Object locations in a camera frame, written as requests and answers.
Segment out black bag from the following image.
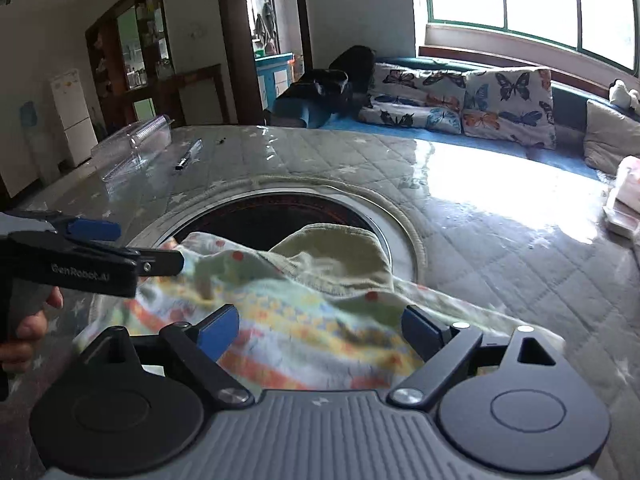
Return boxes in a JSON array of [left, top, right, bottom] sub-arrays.
[[270, 45, 377, 130]]

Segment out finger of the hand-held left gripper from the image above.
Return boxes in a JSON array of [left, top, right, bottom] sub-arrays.
[[125, 246, 185, 278], [50, 214, 123, 242]]

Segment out wooden display cabinet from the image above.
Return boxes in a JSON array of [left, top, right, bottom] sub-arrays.
[[84, 0, 176, 133]]

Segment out butterfly print cushion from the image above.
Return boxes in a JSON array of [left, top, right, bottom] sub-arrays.
[[461, 66, 558, 151], [357, 61, 468, 136]]

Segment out green framed window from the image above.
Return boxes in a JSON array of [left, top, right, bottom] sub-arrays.
[[422, 0, 640, 73]]

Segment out colourful patterned garment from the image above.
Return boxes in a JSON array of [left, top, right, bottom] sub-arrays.
[[75, 223, 567, 394]]

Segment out person's left hand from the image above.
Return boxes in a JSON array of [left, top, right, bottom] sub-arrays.
[[0, 285, 65, 374]]

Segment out blue sofa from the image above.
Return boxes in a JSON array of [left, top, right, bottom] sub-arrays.
[[320, 55, 640, 183]]

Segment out blue cabinet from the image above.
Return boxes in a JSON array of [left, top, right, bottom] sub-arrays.
[[255, 52, 295, 111]]

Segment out black pen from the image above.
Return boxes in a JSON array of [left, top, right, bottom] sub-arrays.
[[174, 138, 203, 171]]

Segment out white plush toy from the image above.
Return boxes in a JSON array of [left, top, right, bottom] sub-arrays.
[[607, 79, 640, 111]]

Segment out hanging clothes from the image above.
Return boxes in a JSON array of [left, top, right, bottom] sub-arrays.
[[252, 0, 277, 56]]

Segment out grey cushion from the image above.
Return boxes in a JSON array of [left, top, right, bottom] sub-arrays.
[[582, 99, 640, 177]]

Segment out white refrigerator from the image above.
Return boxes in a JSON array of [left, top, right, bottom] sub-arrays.
[[49, 67, 100, 168]]

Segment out round black table heater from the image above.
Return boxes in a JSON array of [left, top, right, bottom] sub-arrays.
[[159, 191, 392, 281]]

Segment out clear plastic box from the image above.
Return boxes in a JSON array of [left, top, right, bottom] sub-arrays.
[[90, 114, 175, 183]]

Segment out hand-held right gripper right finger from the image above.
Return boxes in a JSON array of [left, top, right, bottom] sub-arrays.
[[387, 304, 566, 408]]

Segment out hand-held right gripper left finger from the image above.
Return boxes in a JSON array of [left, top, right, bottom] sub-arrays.
[[75, 304, 255, 408]]

